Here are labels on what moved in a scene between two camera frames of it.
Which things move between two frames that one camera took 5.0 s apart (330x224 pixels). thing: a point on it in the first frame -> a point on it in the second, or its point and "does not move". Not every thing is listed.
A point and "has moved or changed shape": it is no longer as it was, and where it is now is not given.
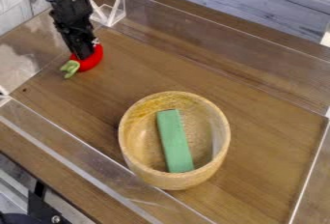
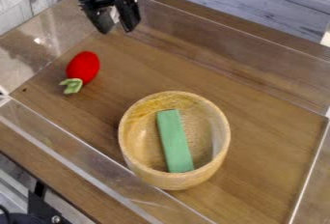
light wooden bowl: [175, 134] does not move
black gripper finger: [82, 44] -> [101, 16]
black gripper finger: [92, 36] -> [129, 9]
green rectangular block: [175, 141] does not move
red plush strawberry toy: [77, 65] has moved or changed shape
